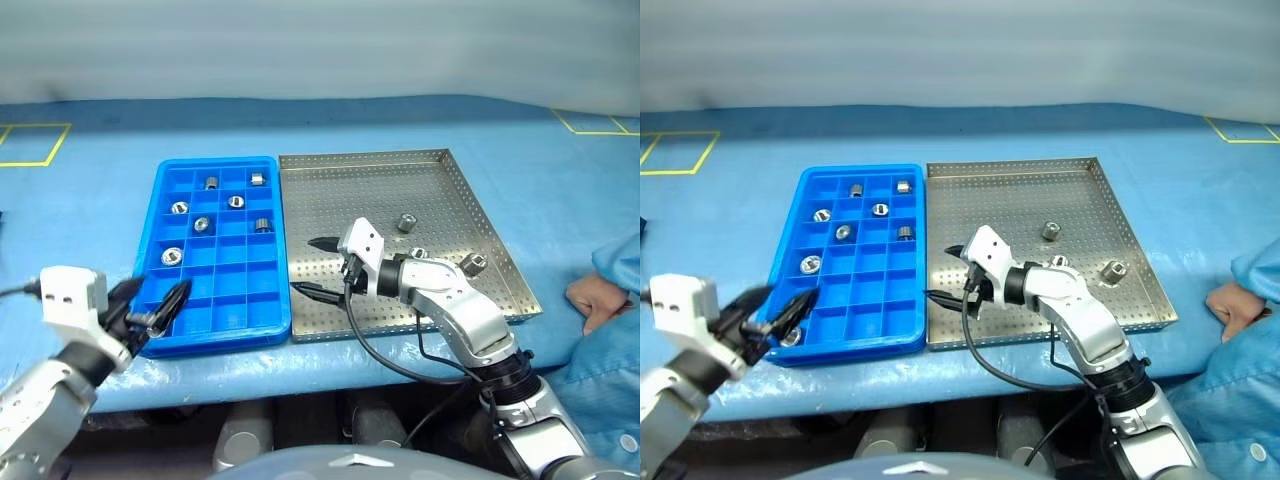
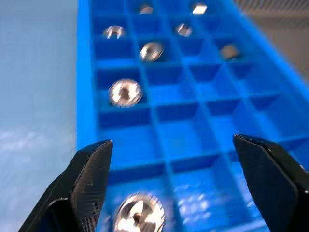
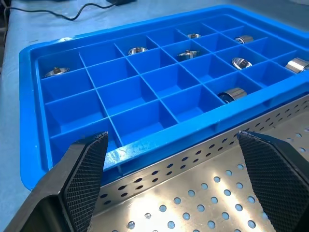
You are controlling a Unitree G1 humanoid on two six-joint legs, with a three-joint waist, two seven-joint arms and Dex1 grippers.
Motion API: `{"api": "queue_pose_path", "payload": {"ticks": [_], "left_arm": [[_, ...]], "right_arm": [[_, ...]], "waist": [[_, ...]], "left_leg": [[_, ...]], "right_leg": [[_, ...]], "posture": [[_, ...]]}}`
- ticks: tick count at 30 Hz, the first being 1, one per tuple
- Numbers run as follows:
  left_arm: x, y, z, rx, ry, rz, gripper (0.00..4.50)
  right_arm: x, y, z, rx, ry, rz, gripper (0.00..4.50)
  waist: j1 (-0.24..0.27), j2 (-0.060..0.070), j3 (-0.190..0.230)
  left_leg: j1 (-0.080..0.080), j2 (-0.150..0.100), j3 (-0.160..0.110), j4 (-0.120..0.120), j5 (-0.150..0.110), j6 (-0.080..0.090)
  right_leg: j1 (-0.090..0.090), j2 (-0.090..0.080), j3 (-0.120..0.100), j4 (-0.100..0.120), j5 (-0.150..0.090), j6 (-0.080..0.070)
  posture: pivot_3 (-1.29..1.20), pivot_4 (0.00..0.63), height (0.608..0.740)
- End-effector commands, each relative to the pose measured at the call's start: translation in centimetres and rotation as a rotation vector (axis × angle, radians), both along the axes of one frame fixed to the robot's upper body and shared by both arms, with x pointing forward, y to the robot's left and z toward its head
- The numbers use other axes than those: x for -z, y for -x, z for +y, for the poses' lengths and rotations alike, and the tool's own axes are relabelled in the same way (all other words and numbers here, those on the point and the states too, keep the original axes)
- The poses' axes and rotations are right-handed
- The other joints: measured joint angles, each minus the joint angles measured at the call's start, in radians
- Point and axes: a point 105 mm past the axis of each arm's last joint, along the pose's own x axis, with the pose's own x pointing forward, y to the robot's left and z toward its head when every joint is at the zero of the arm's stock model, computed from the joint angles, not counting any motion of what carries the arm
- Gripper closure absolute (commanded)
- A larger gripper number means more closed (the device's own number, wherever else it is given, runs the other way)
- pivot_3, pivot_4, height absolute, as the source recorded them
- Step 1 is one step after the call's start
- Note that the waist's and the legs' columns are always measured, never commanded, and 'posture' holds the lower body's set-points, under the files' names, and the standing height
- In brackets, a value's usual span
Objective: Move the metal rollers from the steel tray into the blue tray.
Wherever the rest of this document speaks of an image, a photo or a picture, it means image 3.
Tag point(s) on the blue compartment tray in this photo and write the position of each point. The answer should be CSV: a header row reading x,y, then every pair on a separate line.
x,y
149,79

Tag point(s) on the black power adapter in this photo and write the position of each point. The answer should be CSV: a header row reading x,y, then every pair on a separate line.
x,y
125,2

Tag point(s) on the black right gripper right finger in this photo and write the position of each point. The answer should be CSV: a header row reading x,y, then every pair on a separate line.
x,y
270,178

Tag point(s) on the perforated steel tray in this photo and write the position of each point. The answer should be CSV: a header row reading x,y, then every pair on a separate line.
x,y
193,193

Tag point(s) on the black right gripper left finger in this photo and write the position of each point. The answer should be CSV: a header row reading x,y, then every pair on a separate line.
x,y
79,183

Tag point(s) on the metal roller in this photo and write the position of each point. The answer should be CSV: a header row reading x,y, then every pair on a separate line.
x,y
243,38
56,71
233,94
193,35
241,62
137,50
296,65
188,55

